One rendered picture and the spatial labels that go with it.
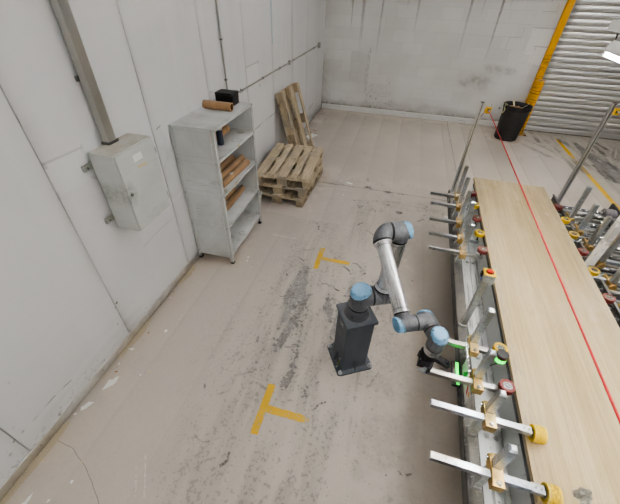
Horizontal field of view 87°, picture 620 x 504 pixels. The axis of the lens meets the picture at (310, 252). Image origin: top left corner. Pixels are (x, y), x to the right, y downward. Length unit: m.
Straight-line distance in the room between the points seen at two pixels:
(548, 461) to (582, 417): 0.35
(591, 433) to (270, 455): 1.88
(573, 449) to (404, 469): 1.08
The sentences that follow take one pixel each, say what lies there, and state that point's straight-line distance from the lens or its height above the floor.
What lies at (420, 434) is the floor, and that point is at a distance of 2.91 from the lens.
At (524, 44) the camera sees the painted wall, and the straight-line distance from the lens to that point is 9.27.
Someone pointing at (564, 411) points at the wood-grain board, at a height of 0.90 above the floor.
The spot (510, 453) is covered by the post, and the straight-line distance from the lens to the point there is 1.74.
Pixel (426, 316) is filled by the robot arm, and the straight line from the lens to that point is 1.92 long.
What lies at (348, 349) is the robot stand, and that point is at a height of 0.31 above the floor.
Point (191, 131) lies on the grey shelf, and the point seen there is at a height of 1.52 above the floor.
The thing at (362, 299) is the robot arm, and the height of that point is 0.84.
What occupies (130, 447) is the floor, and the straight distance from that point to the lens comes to 2.98.
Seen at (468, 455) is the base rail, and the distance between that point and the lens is 2.16.
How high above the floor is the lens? 2.57
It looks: 39 degrees down
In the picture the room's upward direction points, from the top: 2 degrees clockwise
